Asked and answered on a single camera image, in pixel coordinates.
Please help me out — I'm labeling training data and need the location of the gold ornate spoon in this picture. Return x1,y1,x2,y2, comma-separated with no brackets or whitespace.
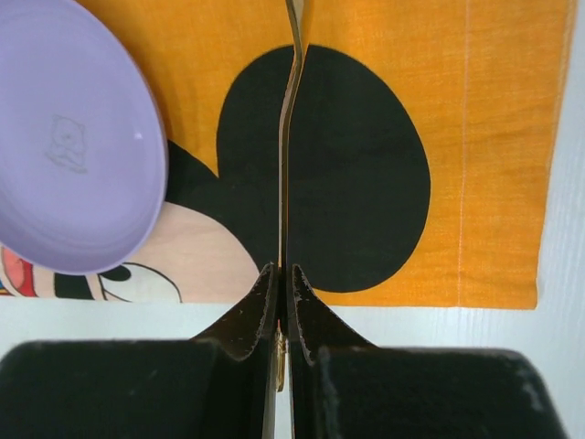
276,0,314,392

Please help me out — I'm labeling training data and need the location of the orange Mickey Mouse cloth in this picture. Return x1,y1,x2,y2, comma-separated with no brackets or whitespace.
1,1,577,309

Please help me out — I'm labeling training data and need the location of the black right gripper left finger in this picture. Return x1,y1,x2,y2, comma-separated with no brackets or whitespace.
1,264,278,438

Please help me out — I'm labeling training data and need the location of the lilac plate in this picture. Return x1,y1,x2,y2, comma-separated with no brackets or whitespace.
1,1,168,274

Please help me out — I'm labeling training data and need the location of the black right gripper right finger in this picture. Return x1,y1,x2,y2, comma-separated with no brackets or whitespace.
287,266,566,438

